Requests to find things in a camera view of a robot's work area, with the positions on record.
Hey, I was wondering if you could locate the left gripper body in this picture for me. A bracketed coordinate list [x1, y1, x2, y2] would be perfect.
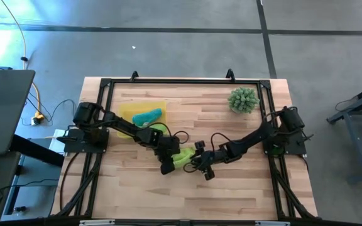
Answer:
[153, 135, 182, 164]

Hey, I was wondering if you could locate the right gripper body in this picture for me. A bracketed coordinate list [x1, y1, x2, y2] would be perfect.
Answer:
[190, 140, 224, 172]

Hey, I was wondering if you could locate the green microfiber towel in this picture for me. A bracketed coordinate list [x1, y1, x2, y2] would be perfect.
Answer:
[143, 123, 170, 136]
[171, 146, 197, 170]

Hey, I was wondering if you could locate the teal microfiber towel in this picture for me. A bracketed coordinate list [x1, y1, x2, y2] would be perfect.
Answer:
[131, 107, 164, 127]

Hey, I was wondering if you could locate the yellow translucent plastic basket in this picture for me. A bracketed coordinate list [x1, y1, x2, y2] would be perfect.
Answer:
[116, 100, 168, 139]

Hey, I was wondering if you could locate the potted artificial green plant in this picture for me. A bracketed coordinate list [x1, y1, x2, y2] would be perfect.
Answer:
[227, 87, 260, 114]

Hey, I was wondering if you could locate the black desk support bar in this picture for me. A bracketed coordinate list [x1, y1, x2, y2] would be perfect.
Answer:
[9, 134, 65, 168]

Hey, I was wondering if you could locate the yellow power plug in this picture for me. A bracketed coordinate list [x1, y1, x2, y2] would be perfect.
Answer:
[31, 113, 46, 126]

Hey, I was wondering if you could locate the grey lower shelf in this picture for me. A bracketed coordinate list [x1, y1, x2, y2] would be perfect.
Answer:
[0, 137, 63, 220]

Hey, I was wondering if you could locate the grey metal table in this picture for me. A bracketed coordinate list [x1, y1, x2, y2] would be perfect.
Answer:
[326, 80, 362, 183]

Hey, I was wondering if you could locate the grey side table top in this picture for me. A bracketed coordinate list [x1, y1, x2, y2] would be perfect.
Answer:
[0, 69, 36, 156]

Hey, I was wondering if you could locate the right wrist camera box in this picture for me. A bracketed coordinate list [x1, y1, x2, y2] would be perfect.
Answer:
[203, 168, 216, 181]

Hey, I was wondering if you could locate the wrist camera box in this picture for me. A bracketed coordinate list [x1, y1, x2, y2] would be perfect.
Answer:
[203, 168, 216, 181]
[160, 158, 177, 176]

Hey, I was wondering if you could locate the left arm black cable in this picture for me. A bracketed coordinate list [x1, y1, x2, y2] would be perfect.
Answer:
[149, 121, 190, 146]

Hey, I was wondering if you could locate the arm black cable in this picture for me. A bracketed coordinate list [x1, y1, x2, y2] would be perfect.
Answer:
[149, 121, 190, 146]
[182, 132, 234, 174]

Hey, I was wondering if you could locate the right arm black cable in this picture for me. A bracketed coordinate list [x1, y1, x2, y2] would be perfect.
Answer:
[182, 132, 234, 174]

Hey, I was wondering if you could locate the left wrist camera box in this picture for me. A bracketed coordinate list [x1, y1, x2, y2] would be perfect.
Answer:
[160, 158, 177, 176]

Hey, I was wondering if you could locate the black aluminium table frame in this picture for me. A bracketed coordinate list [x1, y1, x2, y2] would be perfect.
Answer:
[51, 68, 319, 226]

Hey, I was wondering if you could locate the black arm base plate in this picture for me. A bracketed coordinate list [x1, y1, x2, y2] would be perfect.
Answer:
[261, 129, 308, 156]
[63, 127, 109, 154]

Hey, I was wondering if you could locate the yellow cable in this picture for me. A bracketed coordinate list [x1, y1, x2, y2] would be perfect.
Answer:
[0, 0, 45, 123]

